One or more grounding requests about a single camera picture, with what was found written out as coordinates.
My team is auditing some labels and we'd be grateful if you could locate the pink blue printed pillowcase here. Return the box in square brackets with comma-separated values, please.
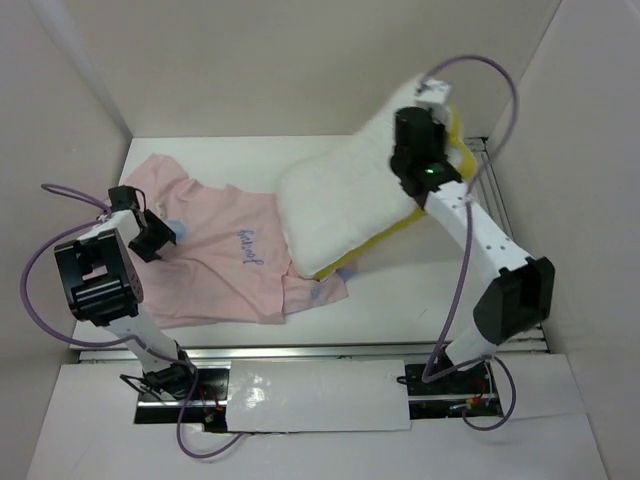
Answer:
[125, 154, 355, 329]

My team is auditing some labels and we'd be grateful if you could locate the white pillow yellow trim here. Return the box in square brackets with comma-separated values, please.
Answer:
[276, 79, 476, 278]

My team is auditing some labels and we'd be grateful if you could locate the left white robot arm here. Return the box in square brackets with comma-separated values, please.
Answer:
[54, 186, 198, 400]

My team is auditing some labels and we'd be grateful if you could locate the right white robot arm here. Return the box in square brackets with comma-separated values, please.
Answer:
[390, 106, 555, 392]

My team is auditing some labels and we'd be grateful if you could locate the white cover sheet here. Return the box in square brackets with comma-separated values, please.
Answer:
[225, 359, 411, 433]

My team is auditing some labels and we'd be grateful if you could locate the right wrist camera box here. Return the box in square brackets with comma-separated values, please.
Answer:
[414, 77, 452, 108]

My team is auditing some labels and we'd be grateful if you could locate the aluminium side rail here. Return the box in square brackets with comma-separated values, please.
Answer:
[462, 135, 551, 355]

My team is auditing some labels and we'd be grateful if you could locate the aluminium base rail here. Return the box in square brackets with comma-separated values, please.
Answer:
[77, 342, 504, 424]

